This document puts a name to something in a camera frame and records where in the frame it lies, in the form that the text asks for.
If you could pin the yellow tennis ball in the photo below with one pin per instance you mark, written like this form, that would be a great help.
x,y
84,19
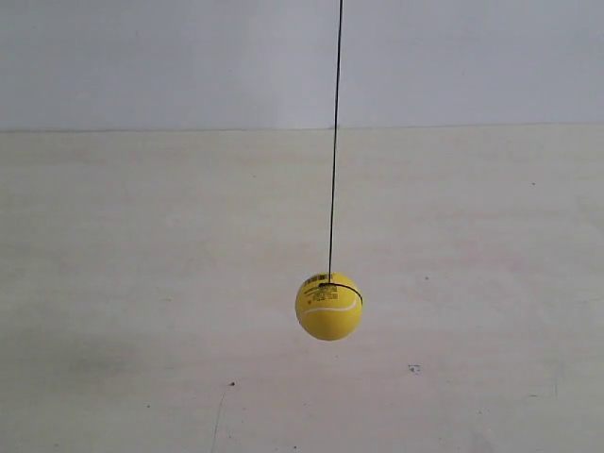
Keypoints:
x,y
328,306

